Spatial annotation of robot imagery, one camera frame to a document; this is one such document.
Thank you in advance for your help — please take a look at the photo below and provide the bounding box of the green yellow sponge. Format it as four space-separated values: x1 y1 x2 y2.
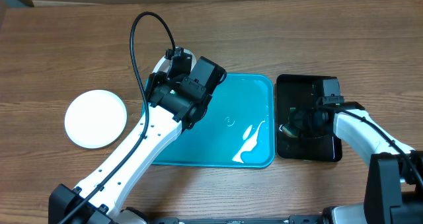
279 124 299 138

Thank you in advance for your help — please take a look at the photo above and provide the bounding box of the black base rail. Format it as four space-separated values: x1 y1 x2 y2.
125 206 328 224

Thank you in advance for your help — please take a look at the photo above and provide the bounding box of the white plate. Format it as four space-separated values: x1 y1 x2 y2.
64 90 127 149
153 46 197 73

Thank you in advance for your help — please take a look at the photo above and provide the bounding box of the teal plastic tray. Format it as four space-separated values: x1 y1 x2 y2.
154 73 276 168

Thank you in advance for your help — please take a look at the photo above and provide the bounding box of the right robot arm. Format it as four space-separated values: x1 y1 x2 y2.
280 77 422 224

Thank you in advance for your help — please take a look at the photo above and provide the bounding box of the black rectangular tray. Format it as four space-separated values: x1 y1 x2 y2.
276 74 344 162

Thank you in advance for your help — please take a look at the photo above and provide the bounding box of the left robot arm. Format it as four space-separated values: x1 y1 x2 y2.
48 48 227 223

